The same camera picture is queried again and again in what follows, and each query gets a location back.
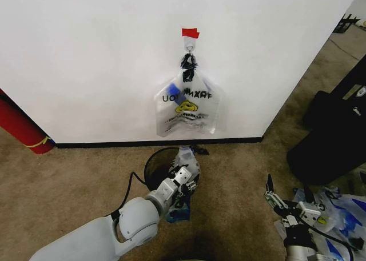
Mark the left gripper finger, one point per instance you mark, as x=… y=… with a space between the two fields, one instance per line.
x=193 y=184
x=175 y=169

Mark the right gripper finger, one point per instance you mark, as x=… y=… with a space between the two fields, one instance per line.
x=274 y=199
x=309 y=194

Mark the clear blue plastic bag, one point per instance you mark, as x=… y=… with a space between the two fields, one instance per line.
x=187 y=158

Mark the clear garbage bag yellow print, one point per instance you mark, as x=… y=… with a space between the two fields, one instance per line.
x=197 y=112

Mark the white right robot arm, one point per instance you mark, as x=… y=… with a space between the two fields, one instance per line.
x=303 y=251

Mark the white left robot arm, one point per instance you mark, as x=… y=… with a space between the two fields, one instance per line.
x=137 y=218

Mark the black mesh trash bin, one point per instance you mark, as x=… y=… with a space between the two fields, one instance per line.
x=155 y=169

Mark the black fabric bag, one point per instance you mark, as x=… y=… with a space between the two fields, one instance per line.
x=326 y=141

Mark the black box with labels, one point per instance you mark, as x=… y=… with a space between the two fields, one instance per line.
x=351 y=78

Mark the red tape strip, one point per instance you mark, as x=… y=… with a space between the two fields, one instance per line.
x=190 y=32

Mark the red roll with yellow band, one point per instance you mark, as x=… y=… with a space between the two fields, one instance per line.
x=20 y=124

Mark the black metal stand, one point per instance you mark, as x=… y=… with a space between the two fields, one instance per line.
x=346 y=24

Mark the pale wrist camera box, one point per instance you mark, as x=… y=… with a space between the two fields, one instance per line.
x=308 y=212
x=183 y=176

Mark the clear metal wall hook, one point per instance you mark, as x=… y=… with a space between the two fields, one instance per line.
x=190 y=44

